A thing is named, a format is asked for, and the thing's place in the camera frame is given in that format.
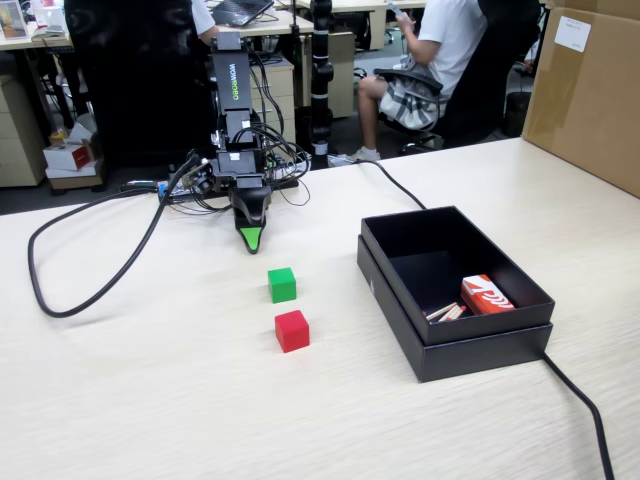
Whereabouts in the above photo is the black gripper motor block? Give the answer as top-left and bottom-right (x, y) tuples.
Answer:
(214, 148), (273, 255)

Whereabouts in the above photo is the green wooden cube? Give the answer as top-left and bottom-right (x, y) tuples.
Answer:
(267, 267), (298, 305)

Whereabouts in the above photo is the red wooden cube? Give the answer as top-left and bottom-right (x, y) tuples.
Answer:
(274, 309), (311, 354)

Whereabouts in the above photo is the robot controller board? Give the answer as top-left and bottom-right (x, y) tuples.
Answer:
(118, 178), (175, 202)

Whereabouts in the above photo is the black jointed pole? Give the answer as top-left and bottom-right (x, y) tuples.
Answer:
(308, 0), (334, 169)

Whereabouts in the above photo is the beige cabinet beside pole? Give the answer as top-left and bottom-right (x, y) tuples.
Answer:
(327, 31), (358, 120)

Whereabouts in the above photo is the tall black chair back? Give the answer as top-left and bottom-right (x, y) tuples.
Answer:
(63, 0), (219, 170)

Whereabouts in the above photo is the white red cardboard box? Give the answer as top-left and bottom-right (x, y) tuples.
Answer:
(42, 142), (104, 180)

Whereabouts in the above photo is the person behind black chair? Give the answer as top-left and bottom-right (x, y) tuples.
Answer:
(192, 0), (217, 42)

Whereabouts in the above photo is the black laptop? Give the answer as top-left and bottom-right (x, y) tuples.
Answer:
(209, 0), (276, 28)

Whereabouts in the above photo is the orange white matchbox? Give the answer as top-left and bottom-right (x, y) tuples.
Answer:
(460, 274), (516, 316)

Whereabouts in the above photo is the black cardboard box tray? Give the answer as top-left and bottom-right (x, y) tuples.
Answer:
(360, 204), (557, 346)

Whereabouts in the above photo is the black open box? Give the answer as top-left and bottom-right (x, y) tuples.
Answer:
(356, 234), (554, 384)

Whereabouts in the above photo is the seated person white shirt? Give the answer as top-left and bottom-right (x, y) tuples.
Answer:
(356, 0), (489, 163)

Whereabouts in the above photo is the black mesh office chair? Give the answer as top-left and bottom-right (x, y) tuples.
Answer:
(373, 0), (544, 154)

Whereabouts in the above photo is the black waste bin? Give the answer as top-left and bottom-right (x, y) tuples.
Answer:
(502, 91), (534, 139)

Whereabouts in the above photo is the large brown cardboard box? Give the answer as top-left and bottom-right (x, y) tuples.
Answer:
(521, 0), (640, 197)

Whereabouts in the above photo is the white paper shipping label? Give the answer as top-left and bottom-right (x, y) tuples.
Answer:
(555, 15), (593, 53)

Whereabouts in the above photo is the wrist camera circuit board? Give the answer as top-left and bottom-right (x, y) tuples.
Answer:
(169, 157), (217, 195)

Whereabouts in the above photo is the thin black wire bundle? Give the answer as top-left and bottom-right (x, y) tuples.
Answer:
(243, 47), (314, 207)

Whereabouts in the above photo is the thick black camera cable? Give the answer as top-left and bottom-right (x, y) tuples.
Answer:
(27, 152), (202, 319)

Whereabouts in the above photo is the long black table cable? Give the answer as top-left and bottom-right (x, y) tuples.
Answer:
(344, 159), (616, 480)

